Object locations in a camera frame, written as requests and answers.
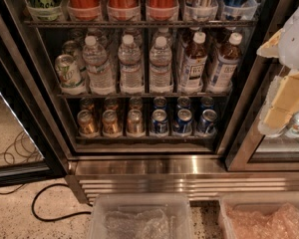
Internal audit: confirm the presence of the tea bottle right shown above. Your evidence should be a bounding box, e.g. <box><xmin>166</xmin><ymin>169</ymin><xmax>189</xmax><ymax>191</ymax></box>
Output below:
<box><xmin>206</xmin><ymin>32</ymin><xmax>242</xmax><ymax>93</ymax></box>

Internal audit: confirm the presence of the tea bottle left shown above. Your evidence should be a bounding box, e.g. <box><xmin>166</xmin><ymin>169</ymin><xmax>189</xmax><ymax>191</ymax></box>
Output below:
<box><xmin>177</xmin><ymin>31</ymin><xmax>207</xmax><ymax>94</ymax></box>

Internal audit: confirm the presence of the silver blue can top shelf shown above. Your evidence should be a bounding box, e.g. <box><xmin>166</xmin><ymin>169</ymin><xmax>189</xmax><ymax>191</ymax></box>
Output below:
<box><xmin>183</xmin><ymin>0</ymin><xmax>218</xmax><ymax>22</ymax></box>

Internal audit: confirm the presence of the clear plastic bin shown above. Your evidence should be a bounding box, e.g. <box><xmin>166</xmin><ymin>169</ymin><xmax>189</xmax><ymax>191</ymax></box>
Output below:
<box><xmin>218</xmin><ymin>192</ymin><xmax>299</xmax><ymax>239</ymax></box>
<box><xmin>88</xmin><ymin>193</ymin><xmax>194</xmax><ymax>239</ymax></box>

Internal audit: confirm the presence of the blue can front left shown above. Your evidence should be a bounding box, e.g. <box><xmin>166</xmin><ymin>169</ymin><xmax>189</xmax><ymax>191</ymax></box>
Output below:
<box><xmin>149</xmin><ymin>110</ymin><xmax>168</xmax><ymax>136</ymax></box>

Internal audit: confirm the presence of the red coke can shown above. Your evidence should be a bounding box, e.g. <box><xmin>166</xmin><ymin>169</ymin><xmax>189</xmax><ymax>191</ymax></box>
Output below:
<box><xmin>68</xmin><ymin>0</ymin><xmax>100</xmax><ymax>21</ymax></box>
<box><xmin>147</xmin><ymin>0</ymin><xmax>176</xmax><ymax>21</ymax></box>
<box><xmin>108</xmin><ymin>0</ymin><xmax>139</xmax><ymax>21</ymax></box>

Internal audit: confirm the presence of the black power cable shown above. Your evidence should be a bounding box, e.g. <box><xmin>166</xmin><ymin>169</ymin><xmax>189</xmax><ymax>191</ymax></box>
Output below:
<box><xmin>31</xmin><ymin>182</ymin><xmax>93</xmax><ymax>223</ymax></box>

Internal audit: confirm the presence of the water bottle right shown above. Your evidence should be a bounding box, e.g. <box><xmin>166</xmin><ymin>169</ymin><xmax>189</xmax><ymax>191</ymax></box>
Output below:
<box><xmin>149</xmin><ymin>36</ymin><xmax>172</xmax><ymax>93</ymax></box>

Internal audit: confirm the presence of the green la croix can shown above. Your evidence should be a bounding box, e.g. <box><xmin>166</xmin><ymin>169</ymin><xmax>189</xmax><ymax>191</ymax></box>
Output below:
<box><xmin>26</xmin><ymin>0</ymin><xmax>67</xmax><ymax>22</ymax></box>

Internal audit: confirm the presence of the clear bubble wrap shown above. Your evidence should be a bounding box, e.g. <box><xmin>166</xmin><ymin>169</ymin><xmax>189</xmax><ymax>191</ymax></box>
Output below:
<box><xmin>104</xmin><ymin>208</ymin><xmax>175</xmax><ymax>239</ymax></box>

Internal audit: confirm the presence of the gold can front right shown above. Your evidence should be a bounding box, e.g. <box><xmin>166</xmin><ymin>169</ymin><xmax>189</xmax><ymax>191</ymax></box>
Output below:
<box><xmin>127</xmin><ymin>110</ymin><xmax>146</xmax><ymax>137</ymax></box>

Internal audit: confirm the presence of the open fridge door left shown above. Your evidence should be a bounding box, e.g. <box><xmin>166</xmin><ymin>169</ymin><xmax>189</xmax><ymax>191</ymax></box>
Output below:
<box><xmin>0</xmin><ymin>13</ymin><xmax>66</xmax><ymax>187</ymax></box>

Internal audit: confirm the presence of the blue can front right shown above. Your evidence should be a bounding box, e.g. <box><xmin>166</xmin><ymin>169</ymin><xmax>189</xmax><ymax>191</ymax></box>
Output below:
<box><xmin>195</xmin><ymin>109</ymin><xmax>217</xmax><ymax>137</ymax></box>

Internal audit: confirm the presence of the tea bottle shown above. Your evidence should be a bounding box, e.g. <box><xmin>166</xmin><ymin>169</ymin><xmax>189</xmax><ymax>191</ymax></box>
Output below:
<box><xmin>177</xmin><ymin>31</ymin><xmax>207</xmax><ymax>94</ymax></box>
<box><xmin>206</xmin><ymin>32</ymin><xmax>242</xmax><ymax>93</ymax></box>

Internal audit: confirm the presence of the clear plastic bin left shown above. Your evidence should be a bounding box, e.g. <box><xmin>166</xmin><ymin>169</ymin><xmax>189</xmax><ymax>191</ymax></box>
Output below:
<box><xmin>88</xmin><ymin>193</ymin><xmax>194</xmax><ymax>239</ymax></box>

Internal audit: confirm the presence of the gold can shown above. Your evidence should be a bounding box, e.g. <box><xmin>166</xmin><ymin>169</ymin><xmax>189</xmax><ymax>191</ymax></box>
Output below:
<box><xmin>127</xmin><ymin>110</ymin><xmax>146</xmax><ymax>137</ymax></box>
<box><xmin>102</xmin><ymin>110</ymin><xmax>122</xmax><ymax>137</ymax></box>
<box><xmin>77</xmin><ymin>110</ymin><xmax>99</xmax><ymax>137</ymax></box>

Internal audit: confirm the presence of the green white soda can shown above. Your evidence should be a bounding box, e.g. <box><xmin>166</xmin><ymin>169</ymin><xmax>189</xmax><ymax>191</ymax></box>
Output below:
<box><xmin>55</xmin><ymin>54</ymin><xmax>86</xmax><ymax>95</ymax></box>

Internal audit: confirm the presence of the water bottle middle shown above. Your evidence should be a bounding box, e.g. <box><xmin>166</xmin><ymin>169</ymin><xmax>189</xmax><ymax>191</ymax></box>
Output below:
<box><xmin>118</xmin><ymin>35</ymin><xmax>145</xmax><ymax>94</ymax></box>

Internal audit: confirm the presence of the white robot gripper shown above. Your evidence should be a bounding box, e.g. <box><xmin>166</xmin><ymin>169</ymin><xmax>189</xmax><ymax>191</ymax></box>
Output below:
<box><xmin>256</xmin><ymin>7</ymin><xmax>299</xmax><ymax>135</ymax></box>

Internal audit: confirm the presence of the stainless steel fridge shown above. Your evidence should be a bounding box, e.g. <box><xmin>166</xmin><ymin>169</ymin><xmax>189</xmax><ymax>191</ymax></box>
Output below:
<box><xmin>0</xmin><ymin>0</ymin><xmax>299</xmax><ymax>203</ymax></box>

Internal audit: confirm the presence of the water bottle left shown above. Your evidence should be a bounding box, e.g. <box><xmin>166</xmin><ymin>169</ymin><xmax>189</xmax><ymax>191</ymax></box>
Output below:
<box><xmin>83</xmin><ymin>36</ymin><xmax>116</xmax><ymax>95</ymax></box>

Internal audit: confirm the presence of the clear plastic bin right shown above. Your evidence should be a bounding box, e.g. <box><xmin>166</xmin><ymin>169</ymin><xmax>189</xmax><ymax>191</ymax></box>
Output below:
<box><xmin>218</xmin><ymin>192</ymin><xmax>299</xmax><ymax>239</ymax></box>

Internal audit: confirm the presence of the pink bubble wrap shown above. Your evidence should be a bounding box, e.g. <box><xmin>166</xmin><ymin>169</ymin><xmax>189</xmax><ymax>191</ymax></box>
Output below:
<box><xmin>226</xmin><ymin>203</ymin><xmax>299</xmax><ymax>239</ymax></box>

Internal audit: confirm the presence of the gold can front middle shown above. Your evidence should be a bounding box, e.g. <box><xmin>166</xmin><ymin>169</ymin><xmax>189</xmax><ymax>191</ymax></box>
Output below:
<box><xmin>102</xmin><ymin>110</ymin><xmax>122</xmax><ymax>137</ymax></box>

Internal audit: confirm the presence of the water bottle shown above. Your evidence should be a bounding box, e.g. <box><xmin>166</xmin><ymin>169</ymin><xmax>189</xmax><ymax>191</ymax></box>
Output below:
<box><xmin>149</xmin><ymin>36</ymin><xmax>172</xmax><ymax>93</ymax></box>
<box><xmin>118</xmin><ymin>35</ymin><xmax>145</xmax><ymax>94</ymax></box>
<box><xmin>83</xmin><ymin>36</ymin><xmax>116</xmax><ymax>95</ymax></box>

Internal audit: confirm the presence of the gold can front left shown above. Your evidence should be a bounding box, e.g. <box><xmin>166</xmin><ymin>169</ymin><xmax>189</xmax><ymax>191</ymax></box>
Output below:
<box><xmin>77</xmin><ymin>110</ymin><xmax>99</xmax><ymax>137</ymax></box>

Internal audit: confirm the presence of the blue can front middle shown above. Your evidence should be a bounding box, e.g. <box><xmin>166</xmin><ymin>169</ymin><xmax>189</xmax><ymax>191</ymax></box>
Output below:
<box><xmin>172</xmin><ymin>109</ymin><xmax>192</xmax><ymax>134</ymax></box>

